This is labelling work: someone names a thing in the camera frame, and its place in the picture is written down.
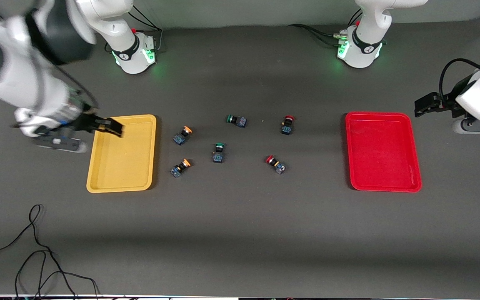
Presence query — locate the yellow push button switch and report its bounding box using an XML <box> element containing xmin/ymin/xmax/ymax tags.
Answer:
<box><xmin>170</xmin><ymin>158</ymin><xmax>192</xmax><ymax>178</ymax></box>
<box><xmin>173</xmin><ymin>126</ymin><xmax>193</xmax><ymax>146</ymax></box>

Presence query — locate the yellow plastic tray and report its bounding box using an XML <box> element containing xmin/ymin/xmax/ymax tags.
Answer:
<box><xmin>86</xmin><ymin>114</ymin><xmax>158</xmax><ymax>194</ymax></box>

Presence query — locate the red plastic tray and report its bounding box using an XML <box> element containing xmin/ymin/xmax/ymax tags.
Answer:
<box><xmin>345</xmin><ymin>112</ymin><xmax>423</xmax><ymax>193</ymax></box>

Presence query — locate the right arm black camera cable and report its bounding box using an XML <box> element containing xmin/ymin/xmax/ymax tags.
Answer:
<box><xmin>52</xmin><ymin>67</ymin><xmax>100</xmax><ymax>113</ymax></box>

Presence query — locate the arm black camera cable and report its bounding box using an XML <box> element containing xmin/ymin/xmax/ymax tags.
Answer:
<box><xmin>439</xmin><ymin>58</ymin><xmax>480</xmax><ymax>105</ymax></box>
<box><xmin>52</xmin><ymin>67</ymin><xmax>100</xmax><ymax>113</ymax></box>

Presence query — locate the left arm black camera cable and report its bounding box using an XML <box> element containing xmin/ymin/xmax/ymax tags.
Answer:
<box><xmin>439</xmin><ymin>58</ymin><xmax>480</xmax><ymax>105</ymax></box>

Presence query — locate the loose black table cable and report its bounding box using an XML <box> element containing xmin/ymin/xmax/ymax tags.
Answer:
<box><xmin>0</xmin><ymin>204</ymin><xmax>100</xmax><ymax>300</ymax></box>

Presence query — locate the right arm base black cable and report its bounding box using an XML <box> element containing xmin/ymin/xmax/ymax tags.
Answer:
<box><xmin>128</xmin><ymin>5</ymin><xmax>164</xmax><ymax>53</ymax></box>

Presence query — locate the arm base black cable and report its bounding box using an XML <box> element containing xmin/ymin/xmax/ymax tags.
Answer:
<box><xmin>287</xmin><ymin>9</ymin><xmax>364</xmax><ymax>47</ymax></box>
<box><xmin>128</xmin><ymin>5</ymin><xmax>164</xmax><ymax>53</ymax></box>

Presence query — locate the left arm base black cable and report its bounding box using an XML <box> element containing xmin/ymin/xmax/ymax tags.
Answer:
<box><xmin>287</xmin><ymin>9</ymin><xmax>364</xmax><ymax>47</ymax></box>

